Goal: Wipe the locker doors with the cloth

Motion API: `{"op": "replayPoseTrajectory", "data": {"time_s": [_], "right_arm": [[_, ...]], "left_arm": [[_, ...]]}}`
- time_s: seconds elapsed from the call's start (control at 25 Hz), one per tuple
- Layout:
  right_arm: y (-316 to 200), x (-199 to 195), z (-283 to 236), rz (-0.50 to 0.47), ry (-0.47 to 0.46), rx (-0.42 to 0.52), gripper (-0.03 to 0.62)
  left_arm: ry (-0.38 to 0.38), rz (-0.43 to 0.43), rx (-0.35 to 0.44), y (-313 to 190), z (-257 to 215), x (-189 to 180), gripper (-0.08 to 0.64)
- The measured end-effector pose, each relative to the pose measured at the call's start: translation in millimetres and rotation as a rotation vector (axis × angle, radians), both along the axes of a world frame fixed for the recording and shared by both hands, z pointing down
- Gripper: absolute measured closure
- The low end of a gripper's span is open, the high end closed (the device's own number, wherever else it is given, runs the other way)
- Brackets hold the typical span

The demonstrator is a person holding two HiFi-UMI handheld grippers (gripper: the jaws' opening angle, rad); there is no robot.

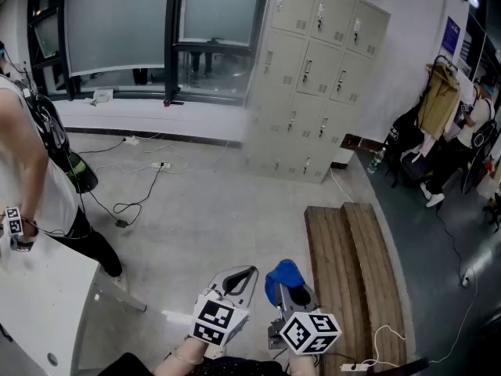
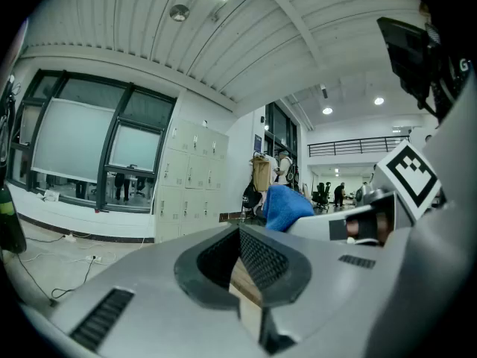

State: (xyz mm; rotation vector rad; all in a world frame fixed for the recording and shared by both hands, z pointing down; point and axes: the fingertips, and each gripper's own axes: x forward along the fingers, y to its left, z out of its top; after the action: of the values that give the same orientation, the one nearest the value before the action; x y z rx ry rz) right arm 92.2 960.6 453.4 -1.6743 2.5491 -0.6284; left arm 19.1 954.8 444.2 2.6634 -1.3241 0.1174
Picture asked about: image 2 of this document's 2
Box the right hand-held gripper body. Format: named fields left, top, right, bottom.
left=329, top=139, right=443, bottom=241

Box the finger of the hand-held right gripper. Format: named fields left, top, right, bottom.
left=286, top=215, right=331, bottom=240

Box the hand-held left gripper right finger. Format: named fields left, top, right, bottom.
left=238, top=224, right=411, bottom=358

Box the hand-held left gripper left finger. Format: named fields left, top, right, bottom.
left=22, top=224, right=268, bottom=358

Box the blue wiping cloth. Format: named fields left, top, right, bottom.
left=262, top=183, right=315, bottom=233

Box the grey metal locker cabinet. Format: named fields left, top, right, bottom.
left=154, top=119, right=230, bottom=244

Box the grey metal locker door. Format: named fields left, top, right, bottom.
left=160, top=150, right=189, bottom=188

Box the large black-framed glass window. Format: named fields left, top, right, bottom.
left=263, top=101, right=300, bottom=186

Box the person's right hand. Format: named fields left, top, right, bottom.
left=346, top=210, right=394, bottom=246

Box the black office chair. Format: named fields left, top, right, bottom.
left=312, top=181, right=331, bottom=212

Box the black balcony railing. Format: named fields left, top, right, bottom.
left=307, top=135, right=411, bottom=158

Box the black printed tote bag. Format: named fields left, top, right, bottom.
left=241, top=180, right=263, bottom=209

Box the small frosted window panel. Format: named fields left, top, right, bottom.
left=108, top=123, right=162, bottom=173

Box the black equipment stand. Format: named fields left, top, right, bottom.
left=0, top=73, right=28, bottom=255

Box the large frosted window panel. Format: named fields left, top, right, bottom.
left=31, top=97, right=116, bottom=183

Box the round grey ceiling fixture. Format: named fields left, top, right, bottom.
left=169, top=4, right=191, bottom=22

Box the white power cable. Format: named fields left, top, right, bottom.
left=72, top=233, right=117, bottom=264
left=18, top=251, right=90, bottom=265
left=98, top=203, right=156, bottom=266

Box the black power cable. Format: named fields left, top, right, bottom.
left=50, top=255, right=98, bottom=301
left=24, top=234, right=68, bottom=244

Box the black camera rig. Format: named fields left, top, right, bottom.
left=376, top=16, right=473, bottom=122

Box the black window frame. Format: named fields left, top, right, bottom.
left=7, top=69, right=178, bottom=215

